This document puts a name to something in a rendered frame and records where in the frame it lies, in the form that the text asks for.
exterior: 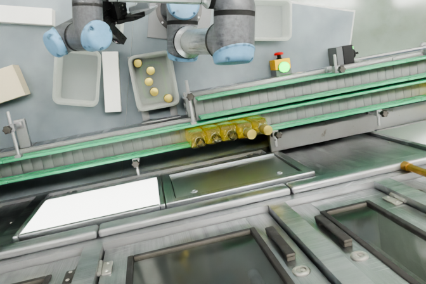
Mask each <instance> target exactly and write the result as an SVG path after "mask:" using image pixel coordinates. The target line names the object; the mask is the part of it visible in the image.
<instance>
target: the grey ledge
mask: <svg viewBox="0 0 426 284"><path fill-rule="evenodd" d="M382 110H387V112H388V113H389V114H388V116H387V117H382V116H380V126H378V125H377V116H374V115H373V113H372V114H365V113H358V114H354V115H348V116H345V117H339V118H335V119H329V120H323V121H319V122H313V123H310V124H304V125H300V126H294V127H288V128H284V129H278V131H280V132H281V133H282V136H281V138H278V139H277V143H278V146H277V147H275V146H274V137H272V136H271V135H268V142H269V150H270V151H271V152H275V151H280V150H286V149H290V148H295V147H299V146H305V145H310V144H314V143H320V142H324V141H329V140H333V139H339V138H344V137H348V136H353V135H357V134H363V133H366V132H372V131H383V130H387V129H392V128H396V127H402V126H407V125H411V124H417V123H420V122H426V100H424V101H418V102H414V103H408V104H405V105H399V106H393V107H389V108H383V109H382Z"/></svg>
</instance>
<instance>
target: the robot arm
mask: <svg viewBox="0 0 426 284"><path fill-rule="evenodd" d="M126 2H128V3H136V4H135V5H132V6H130V7H129V12H130V13H128V14H127V8H126V5H127V4H126ZM148 3H161V5H160V11H161V14H162V17H163V19H164V20H165V22H166V23H167V56H168V58H169V59H170V60H172V61H180V62H194V61H197V60H198V56H199V55H211V56H212V58H213V60H214V63H215V64H216V65H239V64H246V63H250V62H251V61H252V60H253V59H254V51H255V46H254V43H255V1H254V0H72V18H71V19H69V20H67V21H66V22H63V23H61V24H59V25H57V26H56V27H52V28H51V29H50V30H49V31H47V32H45V33H44V35H43V42H44V45H45V47H46V49H47V50H48V51H49V52H50V53H51V54H52V55H53V56H55V57H58V58H60V57H62V56H65V55H68V53H70V52H72V51H90V52H94V51H102V50H104V49H106V48H107V47H109V45H110V44H111V42H112V41H113V42H114V43H116V44H123V45H124V43H125V41H126V39H127V37H126V36H125V35H124V34H123V33H122V32H121V31H120V30H119V29H118V28H117V27H116V26H115V25H116V24H122V23H125V22H131V21H135V20H138V19H140V18H143V17H144V16H146V15H148V14H150V13H151V12H152V11H154V10H155V9H156V8H158V5H154V6H149V5H148ZM200 4H202V5H203V6H204V7H205V8H206V9H213V10H214V23H213V24H212V25H211V26H210V27H209V28H203V29H198V11H199V7H200Z"/></svg>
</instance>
